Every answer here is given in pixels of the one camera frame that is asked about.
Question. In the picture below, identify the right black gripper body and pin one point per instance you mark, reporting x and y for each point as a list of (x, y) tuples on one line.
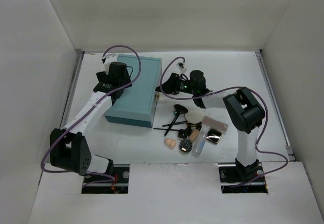
[(180, 85)]

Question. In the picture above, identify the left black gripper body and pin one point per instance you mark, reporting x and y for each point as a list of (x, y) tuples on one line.
[(102, 76)]

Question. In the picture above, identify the teal makeup organizer box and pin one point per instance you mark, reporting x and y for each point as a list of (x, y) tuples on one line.
[(137, 105)]

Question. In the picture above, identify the beige foundation bottle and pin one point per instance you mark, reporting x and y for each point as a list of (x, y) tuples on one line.
[(193, 136)]

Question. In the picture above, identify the clear bottle blue label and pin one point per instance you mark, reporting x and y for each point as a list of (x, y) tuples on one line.
[(199, 143)]

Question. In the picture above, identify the black round gecomo compact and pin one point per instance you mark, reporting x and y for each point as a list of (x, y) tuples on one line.
[(185, 146)]

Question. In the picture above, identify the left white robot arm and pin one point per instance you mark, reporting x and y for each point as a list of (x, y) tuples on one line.
[(70, 150)]

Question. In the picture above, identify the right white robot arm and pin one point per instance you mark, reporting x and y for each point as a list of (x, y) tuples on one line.
[(244, 110)]

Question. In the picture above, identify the thin black makeup brush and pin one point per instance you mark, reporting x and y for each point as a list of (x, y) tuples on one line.
[(175, 123)]

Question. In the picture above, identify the peach makeup sponge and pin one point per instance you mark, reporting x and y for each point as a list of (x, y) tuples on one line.
[(170, 143)]

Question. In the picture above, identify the black kabuki brush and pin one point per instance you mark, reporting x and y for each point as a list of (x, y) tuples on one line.
[(179, 110)]

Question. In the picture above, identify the white round powder puff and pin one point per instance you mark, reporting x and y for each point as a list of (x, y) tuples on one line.
[(194, 116)]

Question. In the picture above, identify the black fan brush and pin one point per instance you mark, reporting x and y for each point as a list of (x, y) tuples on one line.
[(188, 130)]

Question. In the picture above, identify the gold black mirror compact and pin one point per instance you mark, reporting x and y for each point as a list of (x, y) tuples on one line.
[(214, 136)]

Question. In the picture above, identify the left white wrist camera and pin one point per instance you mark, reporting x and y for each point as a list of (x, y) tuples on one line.
[(107, 59)]

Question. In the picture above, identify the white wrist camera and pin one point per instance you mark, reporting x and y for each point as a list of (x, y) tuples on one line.
[(181, 67), (107, 59)]

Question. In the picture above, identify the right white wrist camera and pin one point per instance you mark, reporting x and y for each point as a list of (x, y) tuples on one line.
[(181, 67)]

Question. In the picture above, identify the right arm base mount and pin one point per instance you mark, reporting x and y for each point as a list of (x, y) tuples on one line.
[(232, 183)]

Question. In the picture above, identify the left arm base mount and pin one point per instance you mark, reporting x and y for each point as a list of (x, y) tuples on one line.
[(118, 183)]

